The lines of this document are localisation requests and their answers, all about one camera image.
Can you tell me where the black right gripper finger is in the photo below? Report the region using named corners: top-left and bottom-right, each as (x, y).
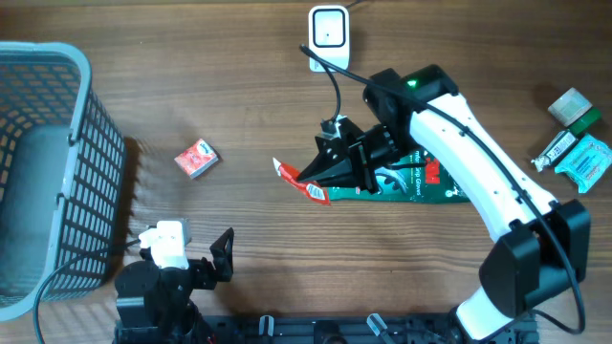
top-left (297, 148), bottom-right (352, 182)
top-left (297, 172), bottom-right (359, 188)

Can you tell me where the red Nescafe stick sachet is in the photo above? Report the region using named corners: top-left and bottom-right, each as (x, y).
top-left (273, 158), bottom-right (331, 205)

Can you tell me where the green 3M gloves package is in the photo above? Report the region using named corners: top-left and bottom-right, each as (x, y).
top-left (327, 148), bottom-right (470, 204)

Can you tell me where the small red juice box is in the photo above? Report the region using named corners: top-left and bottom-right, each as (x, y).
top-left (174, 139), bottom-right (219, 179)

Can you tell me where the green lid jar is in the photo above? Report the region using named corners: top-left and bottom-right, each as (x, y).
top-left (548, 88), bottom-right (601, 136)

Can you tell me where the light green tissue pack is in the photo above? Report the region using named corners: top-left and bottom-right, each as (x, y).
top-left (555, 134), bottom-right (611, 194)

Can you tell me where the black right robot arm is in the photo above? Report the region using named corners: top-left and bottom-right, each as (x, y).
top-left (298, 65), bottom-right (591, 343)

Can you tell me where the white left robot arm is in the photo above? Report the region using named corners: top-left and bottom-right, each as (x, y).
top-left (114, 227), bottom-right (234, 344)

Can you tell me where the white barcode scanner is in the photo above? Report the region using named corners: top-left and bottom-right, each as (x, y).
top-left (308, 5), bottom-right (351, 69)

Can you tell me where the grey plastic mesh basket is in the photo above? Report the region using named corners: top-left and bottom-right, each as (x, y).
top-left (1, 41), bottom-right (127, 321)

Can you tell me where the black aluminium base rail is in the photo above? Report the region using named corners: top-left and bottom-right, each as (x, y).
top-left (205, 312), bottom-right (471, 344)

